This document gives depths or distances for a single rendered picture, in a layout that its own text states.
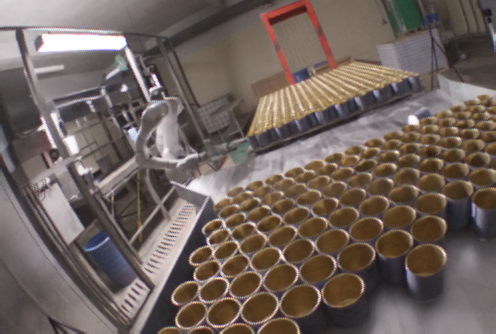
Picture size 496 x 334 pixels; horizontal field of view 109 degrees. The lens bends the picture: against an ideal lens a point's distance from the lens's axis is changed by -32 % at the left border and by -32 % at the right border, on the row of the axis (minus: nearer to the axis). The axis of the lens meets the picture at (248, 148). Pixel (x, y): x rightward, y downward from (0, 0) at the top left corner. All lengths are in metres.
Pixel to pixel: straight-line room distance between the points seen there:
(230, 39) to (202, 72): 1.78
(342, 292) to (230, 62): 10.31
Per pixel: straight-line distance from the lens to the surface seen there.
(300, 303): 0.51
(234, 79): 10.58
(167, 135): 1.75
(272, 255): 0.59
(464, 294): 0.51
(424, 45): 6.84
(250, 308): 0.51
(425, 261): 0.51
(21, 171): 2.12
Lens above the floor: 1.50
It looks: 15 degrees down
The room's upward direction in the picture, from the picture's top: 24 degrees counter-clockwise
